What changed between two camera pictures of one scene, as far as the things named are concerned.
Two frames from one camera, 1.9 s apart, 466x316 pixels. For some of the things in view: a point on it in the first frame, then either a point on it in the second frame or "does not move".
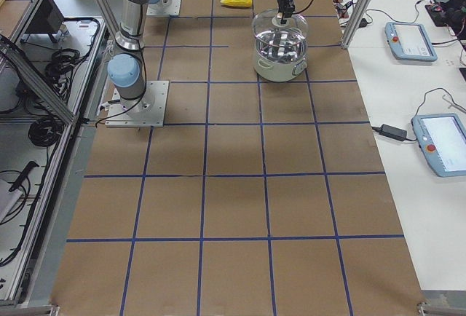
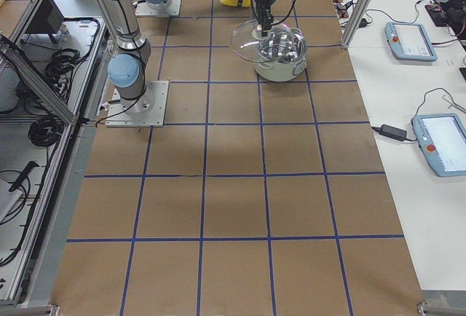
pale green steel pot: x=280 y=54 does not move
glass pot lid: x=268 y=27 to x=247 y=41
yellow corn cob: x=238 y=1 does not move
